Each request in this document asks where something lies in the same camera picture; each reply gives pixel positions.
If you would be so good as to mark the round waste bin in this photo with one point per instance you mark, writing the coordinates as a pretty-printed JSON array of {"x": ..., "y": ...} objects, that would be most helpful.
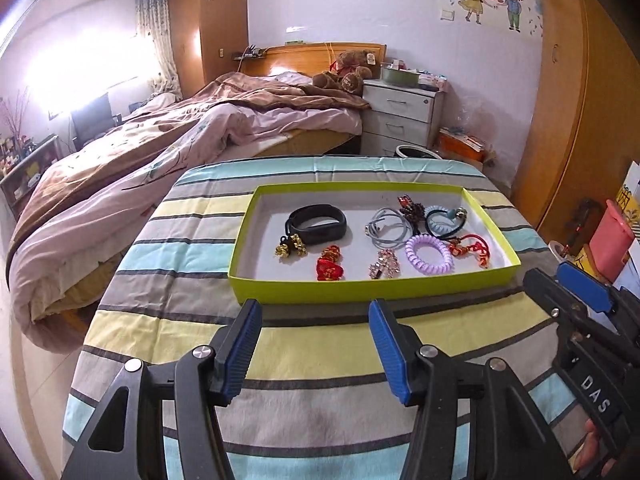
[{"x": 415, "y": 152}]

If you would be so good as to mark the floral curtain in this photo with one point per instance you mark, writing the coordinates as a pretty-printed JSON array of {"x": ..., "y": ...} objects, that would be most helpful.
[{"x": 160, "y": 50}]

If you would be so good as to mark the pile of books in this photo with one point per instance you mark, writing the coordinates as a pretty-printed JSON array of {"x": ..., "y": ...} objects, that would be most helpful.
[{"x": 460, "y": 147}]

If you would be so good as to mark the green round tin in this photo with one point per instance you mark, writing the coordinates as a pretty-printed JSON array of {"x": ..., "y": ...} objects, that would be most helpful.
[{"x": 400, "y": 76}]

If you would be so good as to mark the power strip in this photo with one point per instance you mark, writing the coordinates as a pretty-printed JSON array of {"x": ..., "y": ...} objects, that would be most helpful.
[{"x": 250, "y": 53}]

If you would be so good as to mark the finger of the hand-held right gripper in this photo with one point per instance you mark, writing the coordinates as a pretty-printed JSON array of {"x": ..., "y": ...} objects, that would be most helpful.
[
  {"x": 585, "y": 287},
  {"x": 547, "y": 300}
]

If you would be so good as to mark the cluttered low shelf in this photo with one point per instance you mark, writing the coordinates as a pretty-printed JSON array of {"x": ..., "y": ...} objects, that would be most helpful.
[{"x": 30, "y": 170}]

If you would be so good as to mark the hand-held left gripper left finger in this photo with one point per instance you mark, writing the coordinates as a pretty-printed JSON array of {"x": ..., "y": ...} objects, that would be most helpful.
[{"x": 240, "y": 355}]

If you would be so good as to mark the black chair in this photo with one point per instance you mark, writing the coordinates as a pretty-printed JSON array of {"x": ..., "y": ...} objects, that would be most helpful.
[{"x": 92, "y": 120}]

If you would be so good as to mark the pile of small boxes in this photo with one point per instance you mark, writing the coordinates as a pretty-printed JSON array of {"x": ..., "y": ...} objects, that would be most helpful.
[{"x": 431, "y": 80}]

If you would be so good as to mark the bed with pink quilt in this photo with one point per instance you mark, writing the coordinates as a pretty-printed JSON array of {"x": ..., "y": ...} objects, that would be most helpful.
[{"x": 150, "y": 160}]

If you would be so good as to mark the brown teddy bear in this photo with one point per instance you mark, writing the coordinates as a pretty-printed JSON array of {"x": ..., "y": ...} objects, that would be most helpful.
[{"x": 350, "y": 77}]

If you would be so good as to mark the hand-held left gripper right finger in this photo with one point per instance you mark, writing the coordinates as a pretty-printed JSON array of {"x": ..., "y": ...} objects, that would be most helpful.
[{"x": 390, "y": 355}]

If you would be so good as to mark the black wristband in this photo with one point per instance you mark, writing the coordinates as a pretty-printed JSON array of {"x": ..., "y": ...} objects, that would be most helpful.
[{"x": 325, "y": 232}]

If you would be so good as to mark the narrow wooden wardrobe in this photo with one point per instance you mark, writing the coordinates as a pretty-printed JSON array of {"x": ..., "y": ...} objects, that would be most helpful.
[{"x": 220, "y": 20}]

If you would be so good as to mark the pink beaded hair clip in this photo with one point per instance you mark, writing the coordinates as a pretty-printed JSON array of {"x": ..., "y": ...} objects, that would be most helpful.
[{"x": 382, "y": 265}]

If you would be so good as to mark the upright books and papers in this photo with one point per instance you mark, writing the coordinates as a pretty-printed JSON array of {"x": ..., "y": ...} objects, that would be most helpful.
[{"x": 627, "y": 195}]

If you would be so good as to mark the wooden bed headboard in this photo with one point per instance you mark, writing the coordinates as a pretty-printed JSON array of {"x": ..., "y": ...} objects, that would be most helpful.
[{"x": 300, "y": 60}]

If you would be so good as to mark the large wooden wardrobe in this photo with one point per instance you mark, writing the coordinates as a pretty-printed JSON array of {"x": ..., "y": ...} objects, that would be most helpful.
[{"x": 575, "y": 110}]

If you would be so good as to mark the red gold knot ornament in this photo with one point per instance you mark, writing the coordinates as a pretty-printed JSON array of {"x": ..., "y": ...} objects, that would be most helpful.
[{"x": 480, "y": 255}]

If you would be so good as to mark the pink plastic container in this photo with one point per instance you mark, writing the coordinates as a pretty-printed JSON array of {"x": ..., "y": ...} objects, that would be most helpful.
[{"x": 612, "y": 240}]

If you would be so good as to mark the green cardboard box tray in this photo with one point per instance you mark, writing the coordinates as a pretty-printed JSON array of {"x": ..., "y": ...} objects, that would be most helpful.
[{"x": 350, "y": 290}]

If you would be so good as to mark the dark beaded hair ornament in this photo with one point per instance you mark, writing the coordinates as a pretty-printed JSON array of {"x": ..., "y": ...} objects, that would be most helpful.
[{"x": 411, "y": 210}]

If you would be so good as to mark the person's right hand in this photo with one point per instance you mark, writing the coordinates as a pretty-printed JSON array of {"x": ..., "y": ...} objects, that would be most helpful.
[{"x": 590, "y": 450}]

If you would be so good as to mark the white nightstand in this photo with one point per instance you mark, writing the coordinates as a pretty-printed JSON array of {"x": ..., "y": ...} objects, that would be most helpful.
[{"x": 395, "y": 110}]

